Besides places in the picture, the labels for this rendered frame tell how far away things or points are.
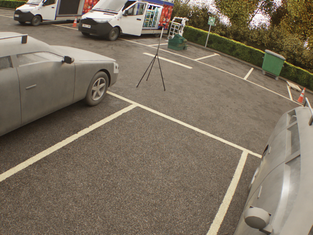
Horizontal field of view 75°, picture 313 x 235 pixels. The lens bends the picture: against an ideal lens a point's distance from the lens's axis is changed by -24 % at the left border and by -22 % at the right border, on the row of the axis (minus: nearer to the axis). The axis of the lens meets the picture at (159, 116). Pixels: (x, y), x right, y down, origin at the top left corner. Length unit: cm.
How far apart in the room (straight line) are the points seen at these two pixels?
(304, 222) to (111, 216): 189
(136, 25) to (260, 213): 1066
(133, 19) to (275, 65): 781
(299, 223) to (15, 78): 323
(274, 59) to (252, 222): 1255
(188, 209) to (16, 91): 257
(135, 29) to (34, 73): 859
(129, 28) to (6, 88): 907
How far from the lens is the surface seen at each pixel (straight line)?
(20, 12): 1556
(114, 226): 255
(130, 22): 1154
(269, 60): 1370
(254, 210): 150
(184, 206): 297
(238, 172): 390
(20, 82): 324
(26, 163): 323
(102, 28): 1103
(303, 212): 162
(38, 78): 343
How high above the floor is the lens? 203
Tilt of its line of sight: 25 degrees down
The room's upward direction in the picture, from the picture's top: 14 degrees clockwise
